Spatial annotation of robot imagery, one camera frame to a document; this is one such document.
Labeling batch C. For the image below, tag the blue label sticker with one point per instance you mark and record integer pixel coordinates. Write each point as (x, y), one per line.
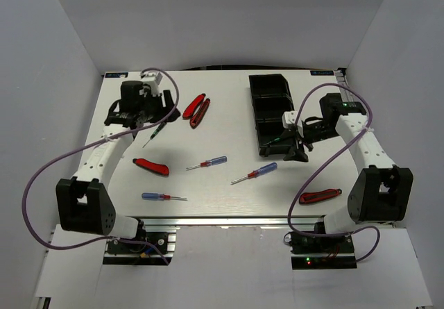
(322, 72)
(116, 75)

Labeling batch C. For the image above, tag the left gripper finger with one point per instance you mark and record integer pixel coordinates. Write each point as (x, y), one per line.
(169, 115)
(168, 100)

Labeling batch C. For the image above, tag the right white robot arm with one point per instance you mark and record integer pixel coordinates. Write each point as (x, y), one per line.
(382, 189)

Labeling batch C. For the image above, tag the blue handled screwdriver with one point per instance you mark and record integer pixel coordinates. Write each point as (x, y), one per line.
(161, 197)
(208, 163)
(258, 172)

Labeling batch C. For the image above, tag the black three-compartment tray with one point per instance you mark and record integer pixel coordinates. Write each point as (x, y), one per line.
(271, 97)

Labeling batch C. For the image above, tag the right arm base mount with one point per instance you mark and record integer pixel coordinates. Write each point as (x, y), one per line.
(320, 253)

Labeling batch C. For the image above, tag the red black cutter right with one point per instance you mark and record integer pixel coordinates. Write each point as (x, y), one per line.
(309, 198)

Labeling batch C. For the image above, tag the blue label sticker left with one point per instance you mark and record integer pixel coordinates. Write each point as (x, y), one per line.
(116, 75)

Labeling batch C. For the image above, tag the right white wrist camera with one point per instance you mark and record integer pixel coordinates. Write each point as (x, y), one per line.
(289, 119)

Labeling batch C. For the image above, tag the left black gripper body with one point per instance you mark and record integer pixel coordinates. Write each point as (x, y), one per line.
(152, 107)

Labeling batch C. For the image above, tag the red box cutter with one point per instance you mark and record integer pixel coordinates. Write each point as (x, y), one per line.
(155, 168)

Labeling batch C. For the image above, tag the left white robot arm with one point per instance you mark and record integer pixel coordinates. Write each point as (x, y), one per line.
(84, 205)

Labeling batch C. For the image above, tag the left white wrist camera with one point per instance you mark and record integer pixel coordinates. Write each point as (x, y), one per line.
(151, 78)

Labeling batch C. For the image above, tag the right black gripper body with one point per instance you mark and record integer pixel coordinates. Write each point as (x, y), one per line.
(317, 131)

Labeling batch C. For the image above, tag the blue label sticker right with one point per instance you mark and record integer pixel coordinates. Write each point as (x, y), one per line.
(322, 72)

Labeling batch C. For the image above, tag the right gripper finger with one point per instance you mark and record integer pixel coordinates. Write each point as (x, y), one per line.
(300, 135)
(296, 153)

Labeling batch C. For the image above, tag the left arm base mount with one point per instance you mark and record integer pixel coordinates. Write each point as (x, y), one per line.
(157, 249)

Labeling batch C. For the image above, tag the blue handled screwdriver bottom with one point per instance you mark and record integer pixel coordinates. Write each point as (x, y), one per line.
(161, 197)

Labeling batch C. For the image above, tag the green black precision screwdriver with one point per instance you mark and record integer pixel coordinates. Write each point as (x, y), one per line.
(277, 139)

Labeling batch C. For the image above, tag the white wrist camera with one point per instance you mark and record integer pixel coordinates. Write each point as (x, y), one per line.
(151, 78)
(289, 119)

